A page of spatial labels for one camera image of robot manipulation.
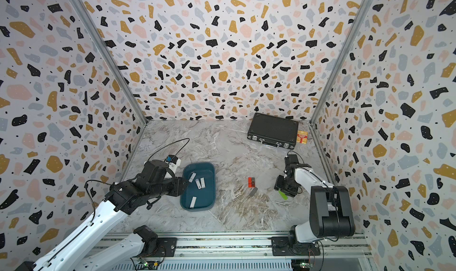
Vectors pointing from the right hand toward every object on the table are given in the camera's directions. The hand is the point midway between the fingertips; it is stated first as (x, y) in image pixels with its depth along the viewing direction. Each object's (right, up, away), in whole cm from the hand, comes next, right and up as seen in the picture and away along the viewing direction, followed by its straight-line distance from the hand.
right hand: (281, 189), depth 91 cm
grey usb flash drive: (-14, -1, 0) cm, 14 cm away
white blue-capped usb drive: (-43, +2, +1) cm, 43 cm away
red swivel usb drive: (-15, +3, +2) cm, 16 cm away
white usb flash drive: (-46, +6, +4) cm, 47 cm away
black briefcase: (0, +30, +19) cm, 36 cm away
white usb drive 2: (-44, -5, -5) cm, 44 cm away
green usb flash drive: (+1, -2, -2) cm, 3 cm away
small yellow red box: (+19, +27, +22) cm, 40 cm away
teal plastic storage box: (-40, -2, -3) cm, 41 cm away
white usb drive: (-41, +3, +2) cm, 41 cm away
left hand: (-43, +8, -17) cm, 47 cm away
